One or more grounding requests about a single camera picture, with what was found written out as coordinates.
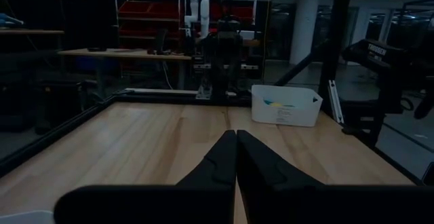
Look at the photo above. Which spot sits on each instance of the blue object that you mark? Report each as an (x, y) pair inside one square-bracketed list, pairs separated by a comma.
[(10, 20)]

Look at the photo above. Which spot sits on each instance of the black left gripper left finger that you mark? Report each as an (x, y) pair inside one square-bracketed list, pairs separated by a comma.
[(203, 200)]

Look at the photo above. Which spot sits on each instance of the wooden workbench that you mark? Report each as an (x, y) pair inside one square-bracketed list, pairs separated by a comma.
[(34, 32), (129, 53)]

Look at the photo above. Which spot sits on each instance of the black equipment cart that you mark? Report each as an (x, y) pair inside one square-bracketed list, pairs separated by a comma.
[(57, 105)]

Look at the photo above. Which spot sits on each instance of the silver aluminium bar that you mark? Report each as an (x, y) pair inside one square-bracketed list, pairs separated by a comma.
[(335, 105)]

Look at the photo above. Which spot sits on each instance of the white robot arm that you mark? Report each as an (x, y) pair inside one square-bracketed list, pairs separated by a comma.
[(204, 17)]

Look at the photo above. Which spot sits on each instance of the white small box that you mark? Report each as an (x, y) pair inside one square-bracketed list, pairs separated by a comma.
[(247, 35)]

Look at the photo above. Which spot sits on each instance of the metal shelf red bins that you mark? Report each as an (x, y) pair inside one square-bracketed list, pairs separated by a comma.
[(244, 12), (146, 10)]

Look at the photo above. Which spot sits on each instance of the white round pillar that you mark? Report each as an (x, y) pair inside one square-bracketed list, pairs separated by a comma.
[(304, 30)]

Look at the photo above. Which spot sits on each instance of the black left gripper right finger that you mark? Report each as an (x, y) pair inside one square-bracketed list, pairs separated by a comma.
[(288, 200)]

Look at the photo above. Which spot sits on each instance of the white plastic bin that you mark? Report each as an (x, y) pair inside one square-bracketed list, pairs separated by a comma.
[(298, 115), (23, 219)]

